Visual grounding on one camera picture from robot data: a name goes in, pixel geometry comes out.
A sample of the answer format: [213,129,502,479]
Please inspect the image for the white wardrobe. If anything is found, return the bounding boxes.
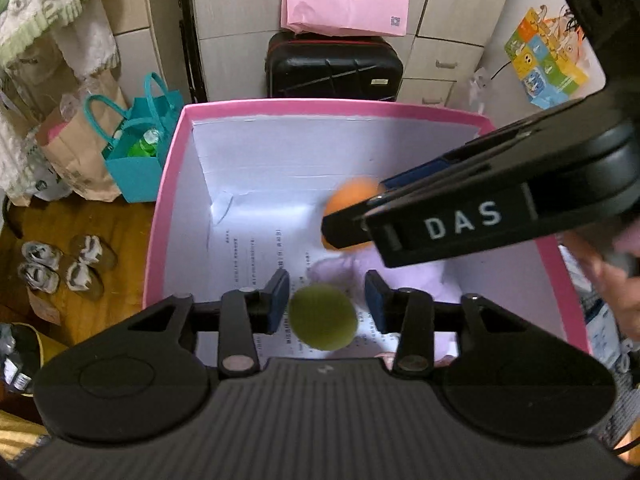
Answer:
[102,0,506,105]

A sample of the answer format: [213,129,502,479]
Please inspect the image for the black suitcase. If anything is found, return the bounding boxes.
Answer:
[265,30,404,102]

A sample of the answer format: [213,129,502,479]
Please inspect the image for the teal gift bag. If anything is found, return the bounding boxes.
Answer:
[84,73,183,203]

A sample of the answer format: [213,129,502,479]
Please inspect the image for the colorful cartoon bag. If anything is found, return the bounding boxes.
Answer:
[504,4,589,110]

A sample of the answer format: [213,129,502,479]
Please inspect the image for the orange carrot plush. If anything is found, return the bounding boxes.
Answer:
[321,175,385,252]

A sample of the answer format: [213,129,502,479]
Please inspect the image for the brown paper bag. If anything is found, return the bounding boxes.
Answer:
[36,70,127,203]

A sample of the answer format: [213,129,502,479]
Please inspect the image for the grey white shoe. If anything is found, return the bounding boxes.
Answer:
[65,234,117,302]
[17,240,63,295]

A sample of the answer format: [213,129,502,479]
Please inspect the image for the person's right hand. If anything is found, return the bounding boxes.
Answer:
[562,231,640,341]

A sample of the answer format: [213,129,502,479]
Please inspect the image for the green ball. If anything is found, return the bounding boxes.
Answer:
[288,284,358,351]

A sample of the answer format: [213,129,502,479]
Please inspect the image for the pink cardboard box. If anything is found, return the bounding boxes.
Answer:
[143,99,590,352]

